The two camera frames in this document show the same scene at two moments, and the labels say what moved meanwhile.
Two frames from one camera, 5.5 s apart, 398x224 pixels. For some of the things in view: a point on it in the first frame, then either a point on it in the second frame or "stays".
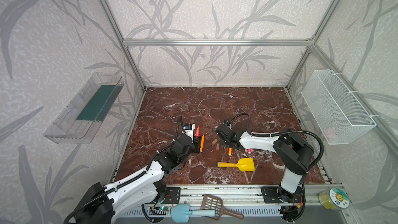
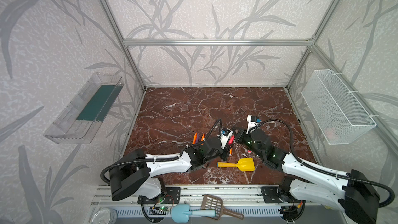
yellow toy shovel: x=245 y=164 stays
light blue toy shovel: x=181 y=213 stays
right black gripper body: x=222 y=138 -> x=241 y=136
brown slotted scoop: x=210 y=202 stays
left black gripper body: x=193 y=143 -> x=224 y=152
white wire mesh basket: x=339 y=116 stays
